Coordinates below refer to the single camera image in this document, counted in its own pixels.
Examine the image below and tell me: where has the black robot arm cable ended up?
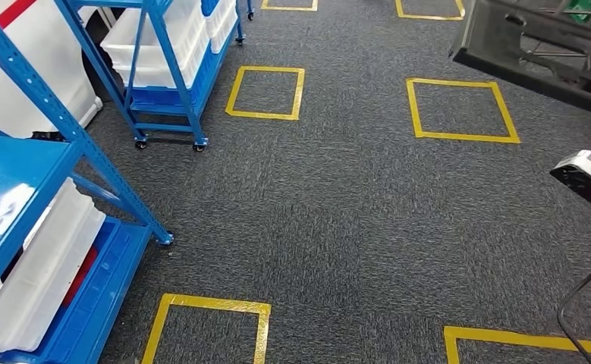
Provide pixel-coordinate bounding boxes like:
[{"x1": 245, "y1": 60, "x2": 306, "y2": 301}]
[{"x1": 556, "y1": 253, "x2": 591, "y2": 364}]

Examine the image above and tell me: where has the black plastic plate frame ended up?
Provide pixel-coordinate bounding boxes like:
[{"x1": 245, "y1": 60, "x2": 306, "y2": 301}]
[{"x1": 449, "y1": 0, "x2": 591, "y2": 121}]

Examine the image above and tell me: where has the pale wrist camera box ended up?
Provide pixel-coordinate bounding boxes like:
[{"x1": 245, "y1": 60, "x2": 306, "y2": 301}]
[{"x1": 549, "y1": 149, "x2": 591, "y2": 186}]

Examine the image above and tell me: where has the white car red stripe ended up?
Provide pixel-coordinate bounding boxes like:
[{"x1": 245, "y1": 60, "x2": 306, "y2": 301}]
[{"x1": 0, "y1": 0, "x2": 120, "y2": 139}]

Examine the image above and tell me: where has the red plastic bin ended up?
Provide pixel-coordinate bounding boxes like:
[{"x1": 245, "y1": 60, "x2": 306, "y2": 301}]
[{"x1": 61, "y1": 246, "x2": 99, "y2": 309}]

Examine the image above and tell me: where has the blue plastic bin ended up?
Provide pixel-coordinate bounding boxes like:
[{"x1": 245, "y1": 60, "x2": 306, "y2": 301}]
[
  {"x1": 24, "y1": 217, "x2": 154, "y2": 364},
  {"x1": 127, "y1": 47, "x2": 215, "y2": 109}
]

